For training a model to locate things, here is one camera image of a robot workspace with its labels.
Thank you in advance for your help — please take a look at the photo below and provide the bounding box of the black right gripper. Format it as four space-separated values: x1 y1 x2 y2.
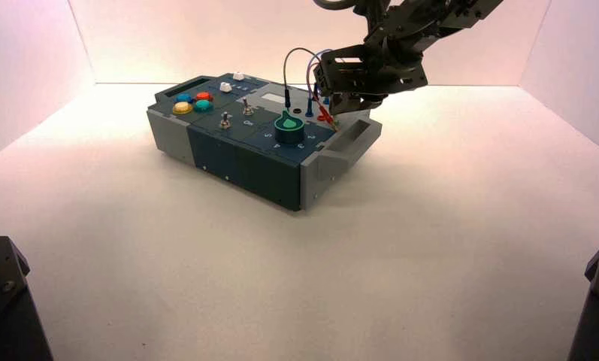
313 44 428 116

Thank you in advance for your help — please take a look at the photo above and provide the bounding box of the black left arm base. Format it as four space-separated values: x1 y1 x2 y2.
0 235 55 361

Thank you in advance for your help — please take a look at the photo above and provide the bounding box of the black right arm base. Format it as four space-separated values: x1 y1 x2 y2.
567 240 599 361

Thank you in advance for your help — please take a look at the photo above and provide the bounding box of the green teardrop rotary knob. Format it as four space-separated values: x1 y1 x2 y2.
274 110 307 145

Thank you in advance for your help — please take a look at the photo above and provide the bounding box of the grey and teal control box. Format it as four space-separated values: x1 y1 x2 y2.
146 72 383 212

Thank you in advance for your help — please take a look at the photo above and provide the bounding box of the red jumper wire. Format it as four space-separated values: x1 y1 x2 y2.
310 62 340 133

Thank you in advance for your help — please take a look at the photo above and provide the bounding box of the blue jumper wire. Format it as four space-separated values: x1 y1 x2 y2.
304 48 332 118

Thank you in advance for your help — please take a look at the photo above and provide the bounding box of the black jumper wire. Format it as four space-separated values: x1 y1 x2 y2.
283 47 322 111

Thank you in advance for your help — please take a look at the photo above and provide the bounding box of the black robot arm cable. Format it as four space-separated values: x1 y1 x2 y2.
313 0 360 11

